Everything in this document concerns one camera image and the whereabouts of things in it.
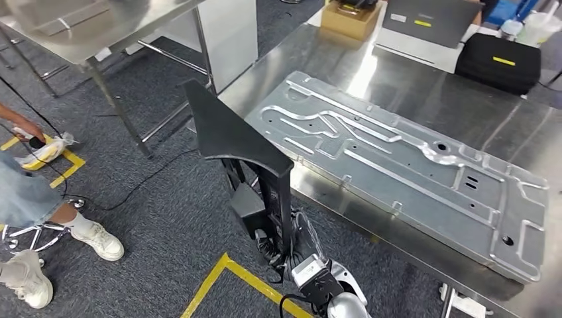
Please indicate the chrome stool base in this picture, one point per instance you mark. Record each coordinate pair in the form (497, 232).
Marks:
(26, 230)

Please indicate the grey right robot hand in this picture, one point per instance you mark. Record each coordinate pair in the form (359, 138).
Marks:
(307, 239)

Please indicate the person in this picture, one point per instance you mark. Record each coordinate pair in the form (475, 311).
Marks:
(22, 193)

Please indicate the stamped sheet metal panel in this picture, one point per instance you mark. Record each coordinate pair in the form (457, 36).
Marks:
(395, 175)

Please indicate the cardboard box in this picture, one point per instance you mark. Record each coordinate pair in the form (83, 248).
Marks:
(347, 26)

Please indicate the person's left forearm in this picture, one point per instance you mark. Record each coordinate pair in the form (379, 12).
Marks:
(11, 115)

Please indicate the black plastic plate part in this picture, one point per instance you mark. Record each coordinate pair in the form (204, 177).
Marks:
(224, 131)

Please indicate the black carry case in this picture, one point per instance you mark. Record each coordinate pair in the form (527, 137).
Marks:
(496, 74)

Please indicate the black device in box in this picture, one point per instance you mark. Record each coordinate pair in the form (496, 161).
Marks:
(360, 4)

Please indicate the plastic bag with yellow contents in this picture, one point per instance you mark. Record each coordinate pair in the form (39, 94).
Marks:
(44, 153)

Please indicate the stainless steel workbench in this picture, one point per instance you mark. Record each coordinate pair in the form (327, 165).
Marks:
(439, 101)

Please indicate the grey flat case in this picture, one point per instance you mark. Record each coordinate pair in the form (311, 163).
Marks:
(439, 30)

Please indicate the person's left hand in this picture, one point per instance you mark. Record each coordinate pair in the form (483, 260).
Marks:
(28, 128)

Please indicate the small clear plastic cup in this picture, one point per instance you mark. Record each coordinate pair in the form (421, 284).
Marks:
(511, 30)

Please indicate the blue object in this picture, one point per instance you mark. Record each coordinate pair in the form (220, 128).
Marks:
(505, 11)

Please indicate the black handheld controller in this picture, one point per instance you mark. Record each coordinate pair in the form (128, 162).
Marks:
(37, 143)

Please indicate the white table foot bracket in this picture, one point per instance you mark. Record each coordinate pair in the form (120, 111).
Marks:
(470, 305)

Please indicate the stainless steel table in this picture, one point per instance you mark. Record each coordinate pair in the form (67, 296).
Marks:
(88, 26)

